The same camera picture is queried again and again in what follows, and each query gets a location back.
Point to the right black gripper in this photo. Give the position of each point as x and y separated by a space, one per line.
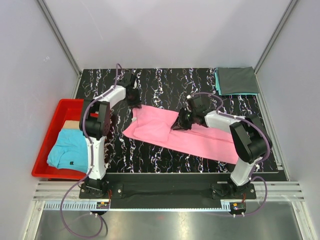
179 124

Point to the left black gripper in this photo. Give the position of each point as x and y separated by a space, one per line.
137 102

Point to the pink t shirt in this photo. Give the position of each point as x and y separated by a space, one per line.
153 125

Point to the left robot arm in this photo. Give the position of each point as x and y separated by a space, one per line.
95 123

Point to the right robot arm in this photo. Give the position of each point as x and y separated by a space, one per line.
252 143

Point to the folded teal t shirt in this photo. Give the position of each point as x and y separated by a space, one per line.
218 88

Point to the folded dark grey t shirt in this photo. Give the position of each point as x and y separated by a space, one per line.
237 80

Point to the beige t shirt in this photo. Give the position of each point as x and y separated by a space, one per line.
71 124

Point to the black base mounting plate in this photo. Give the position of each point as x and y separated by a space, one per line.
165 191

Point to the light blue t shirt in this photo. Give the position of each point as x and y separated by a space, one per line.
70 151

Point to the left aluminium frame post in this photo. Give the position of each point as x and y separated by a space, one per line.
58 35

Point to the aluminium frame post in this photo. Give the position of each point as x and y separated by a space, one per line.
58 35
276 33

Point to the slotted cable duct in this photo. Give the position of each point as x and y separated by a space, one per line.
100 206

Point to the right aluminium frame post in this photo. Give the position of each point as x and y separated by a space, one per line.
276 33

